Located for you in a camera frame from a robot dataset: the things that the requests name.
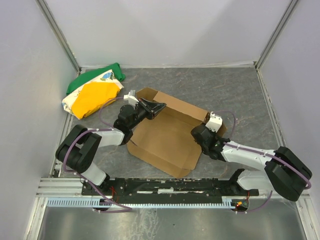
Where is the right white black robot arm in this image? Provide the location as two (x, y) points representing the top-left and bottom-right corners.
(191, 124), (312, 202)

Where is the aluminium frame post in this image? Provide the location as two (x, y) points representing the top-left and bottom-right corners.
(254, 0), (300, 71)
(35, 0), (82, 74)

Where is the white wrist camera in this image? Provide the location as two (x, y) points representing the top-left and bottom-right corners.
(205, 111), (223, 133)
(123, 90), (139, 107)

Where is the brown cardboard box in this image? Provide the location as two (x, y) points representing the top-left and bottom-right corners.
(126, 87), (228, 179)

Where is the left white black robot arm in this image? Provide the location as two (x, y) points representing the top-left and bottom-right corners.
(55, 98), (167, 188)

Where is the yellow white patterned cloth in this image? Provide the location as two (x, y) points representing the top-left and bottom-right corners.
(62, 70), (124, 120)

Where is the left aluminium frame post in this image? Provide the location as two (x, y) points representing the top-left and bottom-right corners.
(35, 0), (82, 74)

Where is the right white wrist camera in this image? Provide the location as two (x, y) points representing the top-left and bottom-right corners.
(205, 111), (223, 133)

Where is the right aluminium frame post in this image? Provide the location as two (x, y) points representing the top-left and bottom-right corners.
(254, 0), (300, 71)

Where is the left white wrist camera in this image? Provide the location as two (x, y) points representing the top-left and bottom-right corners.
(123, 90), (139, 107)

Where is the aluminium front rail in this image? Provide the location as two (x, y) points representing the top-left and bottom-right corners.
(36, 176), (311, 200)

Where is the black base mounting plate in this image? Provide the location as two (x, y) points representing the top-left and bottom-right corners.
(81, 177), (260, 205)

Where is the green cloth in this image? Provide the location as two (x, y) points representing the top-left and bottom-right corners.
(66, 62), (126, 95)

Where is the light blue cable duct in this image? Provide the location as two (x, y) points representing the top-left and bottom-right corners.
(46, 197), (235, 210)

